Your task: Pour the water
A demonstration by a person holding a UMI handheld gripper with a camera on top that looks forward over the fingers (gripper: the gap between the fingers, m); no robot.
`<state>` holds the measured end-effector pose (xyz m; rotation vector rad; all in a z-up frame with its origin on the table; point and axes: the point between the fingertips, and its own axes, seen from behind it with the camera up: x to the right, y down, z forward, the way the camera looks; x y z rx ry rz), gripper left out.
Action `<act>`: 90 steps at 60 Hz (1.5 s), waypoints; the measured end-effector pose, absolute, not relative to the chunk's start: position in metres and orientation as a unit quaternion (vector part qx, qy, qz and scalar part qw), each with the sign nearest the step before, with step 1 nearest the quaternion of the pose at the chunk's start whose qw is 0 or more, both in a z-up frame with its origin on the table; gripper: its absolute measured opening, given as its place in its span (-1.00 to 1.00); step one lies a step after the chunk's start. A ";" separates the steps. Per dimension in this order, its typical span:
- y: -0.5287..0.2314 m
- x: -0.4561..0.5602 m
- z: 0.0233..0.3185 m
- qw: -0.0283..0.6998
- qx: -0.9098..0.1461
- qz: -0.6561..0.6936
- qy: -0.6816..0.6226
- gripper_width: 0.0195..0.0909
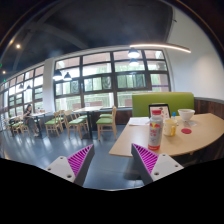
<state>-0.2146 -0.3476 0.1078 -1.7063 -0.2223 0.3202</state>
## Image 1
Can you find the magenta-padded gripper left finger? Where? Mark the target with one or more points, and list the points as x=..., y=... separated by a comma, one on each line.
x=63, y=166

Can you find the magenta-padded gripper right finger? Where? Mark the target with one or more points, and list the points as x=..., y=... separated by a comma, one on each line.
x=163, y=165

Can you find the red-capped drink bottle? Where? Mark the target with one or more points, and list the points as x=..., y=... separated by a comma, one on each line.
x=155, y=133

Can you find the flat round red coaster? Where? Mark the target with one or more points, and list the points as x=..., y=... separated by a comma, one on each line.
x=186, y=131

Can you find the small blue-capped bottle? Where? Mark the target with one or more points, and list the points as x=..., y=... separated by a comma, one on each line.
x=173, y=116

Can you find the white paper sheets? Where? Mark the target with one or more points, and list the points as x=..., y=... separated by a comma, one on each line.
x=138, y=121

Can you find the sticker-covered black tablet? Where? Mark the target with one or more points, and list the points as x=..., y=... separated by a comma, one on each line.
x=165, y=110

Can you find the white bowl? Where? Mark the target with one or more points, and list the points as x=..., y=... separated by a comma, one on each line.
x=186, y=114

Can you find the wooden dining table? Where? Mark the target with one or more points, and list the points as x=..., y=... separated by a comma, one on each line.
x=87, y=109
x=40, y=114

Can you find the person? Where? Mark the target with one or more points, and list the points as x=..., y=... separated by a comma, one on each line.
x=28, y=116

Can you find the wooden chairs with green seats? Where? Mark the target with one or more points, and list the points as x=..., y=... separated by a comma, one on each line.
x=106, y=121

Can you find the green upholstered bench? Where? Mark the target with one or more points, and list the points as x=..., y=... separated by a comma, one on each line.
x=160, y=100

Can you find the dark-framed grid window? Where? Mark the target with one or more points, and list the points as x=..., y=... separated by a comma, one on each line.
x=96, y=70

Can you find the black pendant lamps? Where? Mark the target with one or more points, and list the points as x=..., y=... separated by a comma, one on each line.
x=133, y=54

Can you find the curved linear ceiling light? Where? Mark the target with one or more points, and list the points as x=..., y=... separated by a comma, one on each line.
x=160, y=45

